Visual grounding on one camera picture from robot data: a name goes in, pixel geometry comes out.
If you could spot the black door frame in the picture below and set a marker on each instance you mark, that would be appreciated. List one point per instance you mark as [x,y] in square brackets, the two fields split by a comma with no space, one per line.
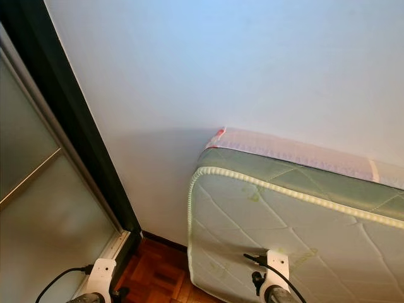
[63,95]

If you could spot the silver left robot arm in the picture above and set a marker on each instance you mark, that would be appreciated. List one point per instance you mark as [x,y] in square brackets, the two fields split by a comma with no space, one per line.
[85,298]

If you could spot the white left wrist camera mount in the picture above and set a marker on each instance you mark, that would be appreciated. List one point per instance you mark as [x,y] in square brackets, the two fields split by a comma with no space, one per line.
[102,274]

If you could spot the frosted glass sliding door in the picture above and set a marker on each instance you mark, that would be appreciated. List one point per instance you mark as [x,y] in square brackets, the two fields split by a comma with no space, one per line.
[50,221]

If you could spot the white green quilted mattress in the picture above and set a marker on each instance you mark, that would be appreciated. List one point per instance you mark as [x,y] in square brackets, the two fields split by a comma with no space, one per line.
[278,233]

